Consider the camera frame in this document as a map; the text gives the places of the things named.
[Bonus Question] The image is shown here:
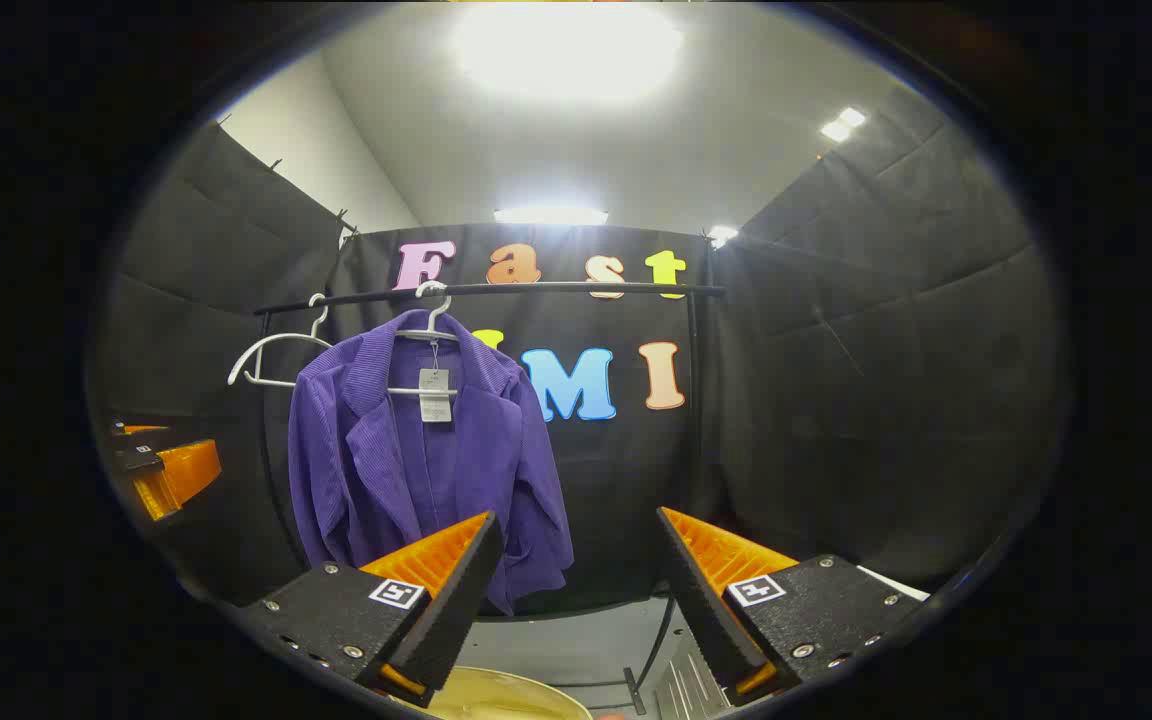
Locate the purple corduroy jacket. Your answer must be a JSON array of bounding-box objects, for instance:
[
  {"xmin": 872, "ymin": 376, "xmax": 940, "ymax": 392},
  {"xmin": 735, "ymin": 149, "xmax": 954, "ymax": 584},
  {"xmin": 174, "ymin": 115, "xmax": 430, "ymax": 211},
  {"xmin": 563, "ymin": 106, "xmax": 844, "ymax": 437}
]
[{"xmin": 288, "ymin": 310, "xmax": 575, "ymax": 616}]

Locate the white flat panel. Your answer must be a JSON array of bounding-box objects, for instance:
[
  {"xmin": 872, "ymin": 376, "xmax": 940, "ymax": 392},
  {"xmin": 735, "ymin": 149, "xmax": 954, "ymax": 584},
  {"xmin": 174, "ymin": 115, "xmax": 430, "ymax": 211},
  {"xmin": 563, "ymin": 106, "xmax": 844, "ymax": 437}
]
[{"xmin": 856, "ymin": 564, "xmax": 933, "ymax": 603}]

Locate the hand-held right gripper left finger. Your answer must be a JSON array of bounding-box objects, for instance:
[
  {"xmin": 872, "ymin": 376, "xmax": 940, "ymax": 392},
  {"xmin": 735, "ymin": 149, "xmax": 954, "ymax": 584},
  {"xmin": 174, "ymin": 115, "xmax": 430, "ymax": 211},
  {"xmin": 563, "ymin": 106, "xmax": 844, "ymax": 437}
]
[{"xmin": 236, "ymin": 510, "xmax": 507, "ymax": 709}]

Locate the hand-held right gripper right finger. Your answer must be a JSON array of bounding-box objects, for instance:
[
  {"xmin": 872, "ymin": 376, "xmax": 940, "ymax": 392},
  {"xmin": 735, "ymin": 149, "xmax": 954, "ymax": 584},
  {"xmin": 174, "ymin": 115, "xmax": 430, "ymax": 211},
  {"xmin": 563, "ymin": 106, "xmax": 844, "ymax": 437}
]
[{"xmin": 656, "ymin": 506, "xmax": 929, "ymax": 707}]

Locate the white clothes hanger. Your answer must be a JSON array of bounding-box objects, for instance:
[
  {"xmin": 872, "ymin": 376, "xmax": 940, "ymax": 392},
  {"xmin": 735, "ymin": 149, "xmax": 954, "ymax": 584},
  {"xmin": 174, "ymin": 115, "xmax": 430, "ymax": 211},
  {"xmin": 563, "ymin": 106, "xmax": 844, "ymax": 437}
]
[
  {"xmin": 388, "ymin": 281, "xmax": 463, "ymax": 399},
  {"xmin": 227, "ymin": 293, "xmax": 337, "ymax": 390}
]

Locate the white paper garment tag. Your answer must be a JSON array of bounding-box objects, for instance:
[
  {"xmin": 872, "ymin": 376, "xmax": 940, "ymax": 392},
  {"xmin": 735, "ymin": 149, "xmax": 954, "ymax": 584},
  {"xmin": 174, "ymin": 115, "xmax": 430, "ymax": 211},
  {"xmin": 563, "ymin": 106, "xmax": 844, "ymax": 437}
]
[{"xmin": 419, "ymin": 367, "xmax": 454, "ymax": 424}]

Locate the beige round laundry hamper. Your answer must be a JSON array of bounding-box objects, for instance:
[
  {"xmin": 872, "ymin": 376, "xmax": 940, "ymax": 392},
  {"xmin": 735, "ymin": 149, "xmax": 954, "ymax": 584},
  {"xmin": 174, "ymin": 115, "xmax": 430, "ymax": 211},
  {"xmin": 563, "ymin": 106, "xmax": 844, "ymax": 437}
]
[{"xmin": 424, "ymin": 665, "xmax": 594, "ymax": 720}]

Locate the black backdrop cloth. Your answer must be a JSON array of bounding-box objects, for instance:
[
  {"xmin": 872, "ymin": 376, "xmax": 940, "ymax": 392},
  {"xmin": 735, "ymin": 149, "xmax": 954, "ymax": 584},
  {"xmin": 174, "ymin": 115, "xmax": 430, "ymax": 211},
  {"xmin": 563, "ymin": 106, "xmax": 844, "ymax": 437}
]
[{"xmin": 91, "ymin": 85, "xmax": 1069, "ymax": 618}]

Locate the black metal clothes rack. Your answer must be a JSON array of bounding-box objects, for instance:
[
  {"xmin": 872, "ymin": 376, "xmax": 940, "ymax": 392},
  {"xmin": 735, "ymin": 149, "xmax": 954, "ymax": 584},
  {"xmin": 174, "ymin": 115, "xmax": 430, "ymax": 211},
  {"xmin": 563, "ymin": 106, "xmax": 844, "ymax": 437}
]
[{"xmin": 254, "ymin": 281, "xmax": 727, "ymax": 717}]

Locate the grey ribbed panel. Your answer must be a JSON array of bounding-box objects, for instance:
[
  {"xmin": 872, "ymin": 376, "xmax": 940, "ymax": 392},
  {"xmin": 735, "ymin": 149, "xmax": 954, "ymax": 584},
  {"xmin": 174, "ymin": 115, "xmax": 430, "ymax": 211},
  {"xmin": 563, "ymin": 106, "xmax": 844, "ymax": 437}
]
[{"xmin": 653, "ymin": 640, "xmax": 733, "ymax": 720}]

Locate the double ceiling light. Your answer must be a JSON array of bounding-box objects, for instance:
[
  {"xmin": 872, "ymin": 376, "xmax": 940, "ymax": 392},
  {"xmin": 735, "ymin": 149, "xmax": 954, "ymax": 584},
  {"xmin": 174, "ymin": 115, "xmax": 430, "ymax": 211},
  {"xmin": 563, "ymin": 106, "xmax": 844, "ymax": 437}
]
[{"xmin": 820, "ymin": 106, "xmax": 868, "ymax": 144}]

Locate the long ceiling light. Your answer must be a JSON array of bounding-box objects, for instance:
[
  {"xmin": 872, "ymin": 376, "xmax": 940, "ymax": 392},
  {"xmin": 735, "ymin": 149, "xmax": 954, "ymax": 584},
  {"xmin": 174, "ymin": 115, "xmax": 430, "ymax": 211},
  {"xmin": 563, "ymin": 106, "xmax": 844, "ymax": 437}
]
[{"xmin": 493, "ymin": 206, "xmax": 610, "ymax": 227}]

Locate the large ceiling light panel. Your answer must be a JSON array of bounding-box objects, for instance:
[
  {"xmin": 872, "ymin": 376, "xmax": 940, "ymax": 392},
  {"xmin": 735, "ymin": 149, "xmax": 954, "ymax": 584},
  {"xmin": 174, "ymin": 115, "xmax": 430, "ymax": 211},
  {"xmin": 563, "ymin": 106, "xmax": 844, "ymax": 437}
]
[{"xmin": 450, "ymin": 0, "xmax": 685, "ymax": 103}]

